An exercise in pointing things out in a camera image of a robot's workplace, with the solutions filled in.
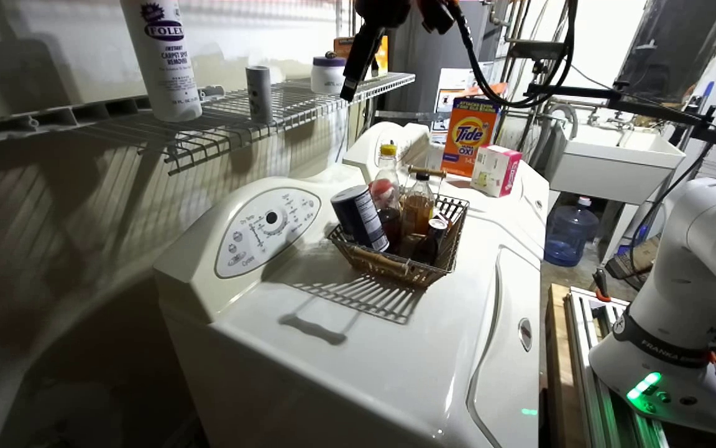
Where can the pink cardboard box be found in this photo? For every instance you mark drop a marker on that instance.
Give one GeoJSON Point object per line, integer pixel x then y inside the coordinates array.
{"type": "Point", "coordinates": [498, 170]}

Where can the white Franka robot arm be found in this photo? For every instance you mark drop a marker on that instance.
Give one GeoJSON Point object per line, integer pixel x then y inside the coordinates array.
{"type": "Point", "coordinates": [683, 300]}

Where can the aluminium rail frame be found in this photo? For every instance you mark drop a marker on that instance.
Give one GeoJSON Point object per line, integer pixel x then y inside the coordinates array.
{"type": "Point", "coordinates": [595, 388]}

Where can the red black clamp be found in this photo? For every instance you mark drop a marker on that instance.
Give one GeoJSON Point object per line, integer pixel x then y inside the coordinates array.
{"type": "Point", "coordinates": [601, 288]}

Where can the dark spice shaker white lid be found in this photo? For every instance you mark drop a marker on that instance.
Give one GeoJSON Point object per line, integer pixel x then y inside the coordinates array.
{"type": "Point", "coordinates": [439, 231]}

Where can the wooden base platform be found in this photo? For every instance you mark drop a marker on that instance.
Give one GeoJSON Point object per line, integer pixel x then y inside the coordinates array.
{"type": "Point", "coordinates": [559, 357]}

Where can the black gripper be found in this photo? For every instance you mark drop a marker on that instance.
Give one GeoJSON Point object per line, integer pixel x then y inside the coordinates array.
{"type": "Point", "coordinates": [383, 10]}

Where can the amber bottle yellow label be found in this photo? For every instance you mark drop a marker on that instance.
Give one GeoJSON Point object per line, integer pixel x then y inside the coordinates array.
{"type": "Point", "coordinates": [418, 209]}

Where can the white spray can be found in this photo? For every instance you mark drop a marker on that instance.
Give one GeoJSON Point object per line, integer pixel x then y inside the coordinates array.
{"type": "Point", "coordinates": [163, 63]}

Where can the white jar purple lid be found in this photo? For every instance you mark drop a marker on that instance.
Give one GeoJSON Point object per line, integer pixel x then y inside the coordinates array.
{"type": "Point", "coordinates": [326, 76]}

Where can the blue water jug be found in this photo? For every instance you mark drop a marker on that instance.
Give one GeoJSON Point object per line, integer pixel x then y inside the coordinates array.
{"type": "Point", "coordinates": [572, 237]}

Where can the orange Tide detergent box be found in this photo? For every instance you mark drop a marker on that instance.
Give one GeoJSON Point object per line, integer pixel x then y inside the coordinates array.
{"type": "Point", "coordinates": [469, 138]}

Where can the dark blue round canister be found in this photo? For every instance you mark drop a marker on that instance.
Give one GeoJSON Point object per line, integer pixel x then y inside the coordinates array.
{"type": "Point", "coordinates": [360, 216]}

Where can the white utility sink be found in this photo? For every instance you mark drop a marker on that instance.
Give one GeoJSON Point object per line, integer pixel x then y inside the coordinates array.
{"type": "Point", "coordinates": [615, 170]}

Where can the yellow cap bottle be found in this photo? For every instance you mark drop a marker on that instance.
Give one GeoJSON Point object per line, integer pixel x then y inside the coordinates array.
{"type": "Point", "coordinates": [388, 165]}

